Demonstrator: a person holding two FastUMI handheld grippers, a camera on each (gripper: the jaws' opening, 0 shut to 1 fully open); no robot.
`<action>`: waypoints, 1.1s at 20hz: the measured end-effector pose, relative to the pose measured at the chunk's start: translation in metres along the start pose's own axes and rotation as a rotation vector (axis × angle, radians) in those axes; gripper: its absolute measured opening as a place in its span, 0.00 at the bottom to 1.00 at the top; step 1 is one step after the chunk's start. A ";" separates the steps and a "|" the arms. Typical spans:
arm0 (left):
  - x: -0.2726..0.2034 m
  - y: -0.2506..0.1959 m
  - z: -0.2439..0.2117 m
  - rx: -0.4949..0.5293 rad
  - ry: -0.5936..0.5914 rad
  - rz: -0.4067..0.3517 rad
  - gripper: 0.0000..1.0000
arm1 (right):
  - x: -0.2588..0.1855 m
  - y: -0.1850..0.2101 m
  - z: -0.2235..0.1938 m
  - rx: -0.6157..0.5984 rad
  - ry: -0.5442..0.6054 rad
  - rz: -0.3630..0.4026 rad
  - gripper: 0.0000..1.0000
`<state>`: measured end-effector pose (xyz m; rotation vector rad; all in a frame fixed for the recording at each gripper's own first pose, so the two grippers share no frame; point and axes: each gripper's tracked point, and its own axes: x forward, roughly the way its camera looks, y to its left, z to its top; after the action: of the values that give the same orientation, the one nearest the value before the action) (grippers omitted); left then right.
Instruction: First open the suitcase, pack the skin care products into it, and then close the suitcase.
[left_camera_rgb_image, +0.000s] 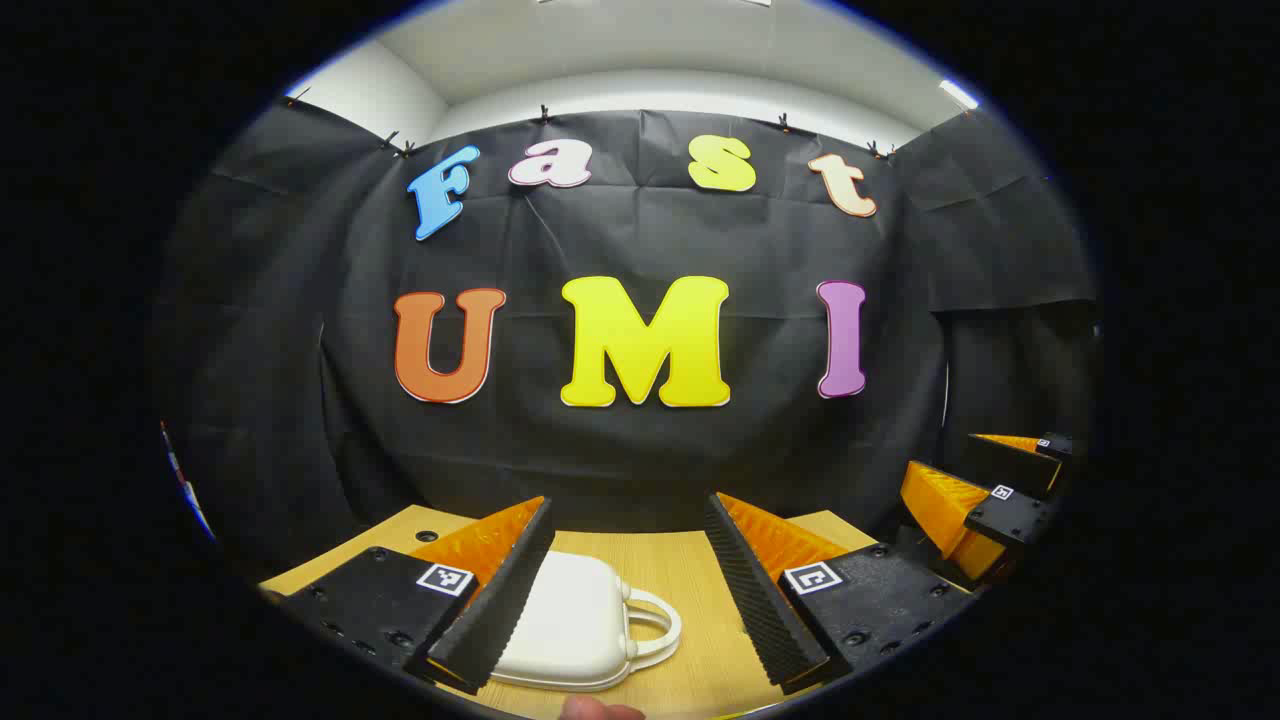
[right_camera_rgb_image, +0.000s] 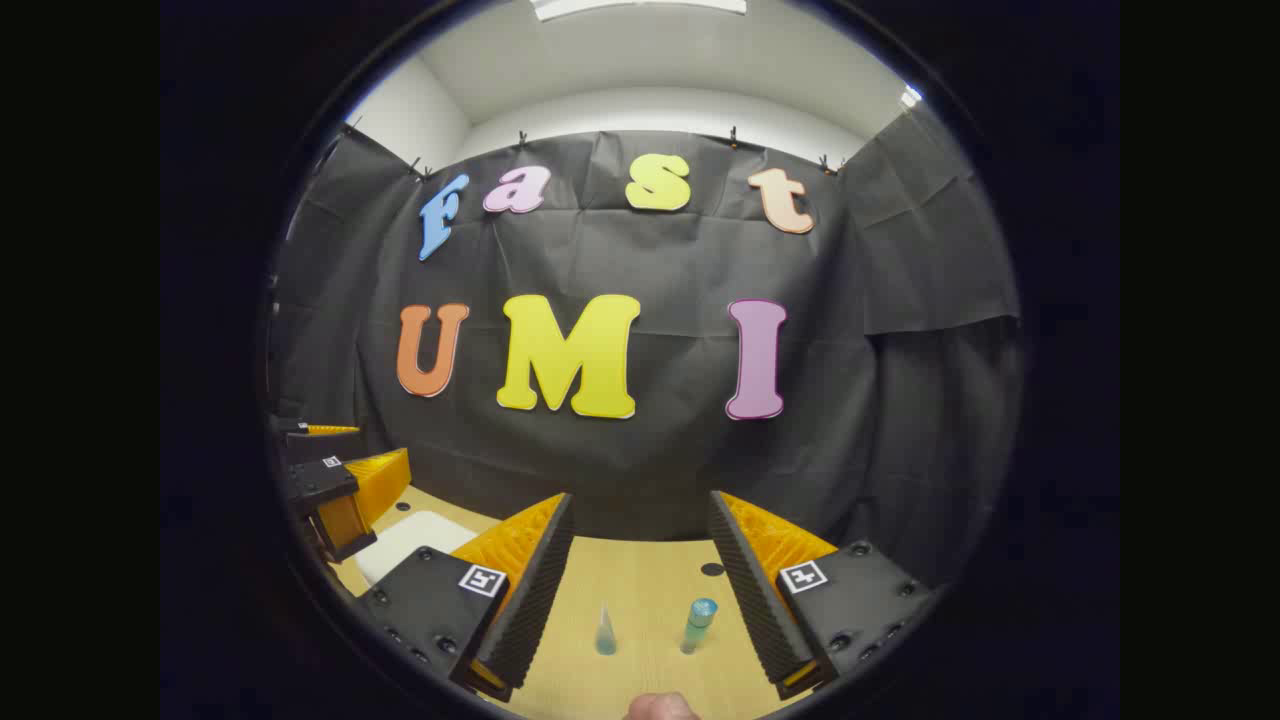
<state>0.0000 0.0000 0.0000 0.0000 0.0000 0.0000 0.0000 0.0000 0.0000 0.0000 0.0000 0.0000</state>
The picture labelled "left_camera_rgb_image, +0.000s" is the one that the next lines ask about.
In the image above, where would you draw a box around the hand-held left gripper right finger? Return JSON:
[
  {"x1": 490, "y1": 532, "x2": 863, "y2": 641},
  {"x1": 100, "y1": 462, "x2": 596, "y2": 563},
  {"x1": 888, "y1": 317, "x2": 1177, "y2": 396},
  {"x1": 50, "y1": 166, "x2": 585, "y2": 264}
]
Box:
[{"x1": 703, "y1": 490, "x2": 976, "y2": 696}]

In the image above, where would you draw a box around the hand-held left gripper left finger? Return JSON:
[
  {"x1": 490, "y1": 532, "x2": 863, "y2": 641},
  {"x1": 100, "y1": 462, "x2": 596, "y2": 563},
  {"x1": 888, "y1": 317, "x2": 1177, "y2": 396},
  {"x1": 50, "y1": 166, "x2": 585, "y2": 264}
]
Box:
[{"x1": 262, "y1": 495, "x2": 556, "y2": 698}]

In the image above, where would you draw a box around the white suitcase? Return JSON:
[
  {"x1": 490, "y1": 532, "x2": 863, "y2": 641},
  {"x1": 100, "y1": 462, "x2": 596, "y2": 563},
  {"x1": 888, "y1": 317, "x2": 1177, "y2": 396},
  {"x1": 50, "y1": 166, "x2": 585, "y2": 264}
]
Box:
[{"x1": 490, "y1": 550, "x2": 684, "y2": 693}]

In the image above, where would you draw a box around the black backdrop cloth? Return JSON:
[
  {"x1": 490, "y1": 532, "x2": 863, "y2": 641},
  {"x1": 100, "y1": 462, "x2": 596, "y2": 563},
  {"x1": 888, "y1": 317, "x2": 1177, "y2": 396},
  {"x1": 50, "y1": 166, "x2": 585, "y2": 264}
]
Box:
[{"x1": 150, "y1": 100, "x2": 1101, "y2": 581}]

